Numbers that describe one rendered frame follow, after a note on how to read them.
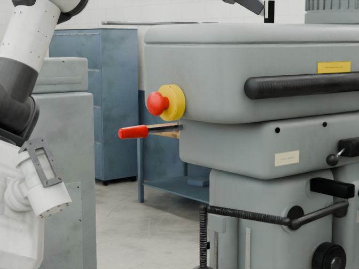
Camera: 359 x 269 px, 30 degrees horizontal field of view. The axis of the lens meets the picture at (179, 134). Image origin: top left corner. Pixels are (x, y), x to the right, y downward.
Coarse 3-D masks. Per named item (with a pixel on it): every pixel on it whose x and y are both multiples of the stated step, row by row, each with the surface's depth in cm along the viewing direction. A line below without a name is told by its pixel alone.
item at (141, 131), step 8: (128, 128) 118; (136, 128) 119; (144, 128) 120; (152, 128) 122; (160, 128) 123; (168, 128) 124; (176, 128) 125; (120, 136) 118; (128, 136) 118; (136, 136) 119; (144, 136) 120
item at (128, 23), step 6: (102, 24) 117; (108, 24) 116; (114, 24) 117; (120, 24) 117; (126, 24) 118; (132, 24) 119; (138, 24) 120; (144, 24) 120; (150, 24) 121; (156, 24) 122; (162, 24) 123; (168, 24) 123; (174, 24) 124
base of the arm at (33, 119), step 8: (32, 104) 135; (32, 112) 134; (32, 120) 134; (0, 128) 130; (24, 128) 134; (32, 128) 135; (8, 136) 131; (16, 136) 133; (24, 136) 134; (16, 144) 133
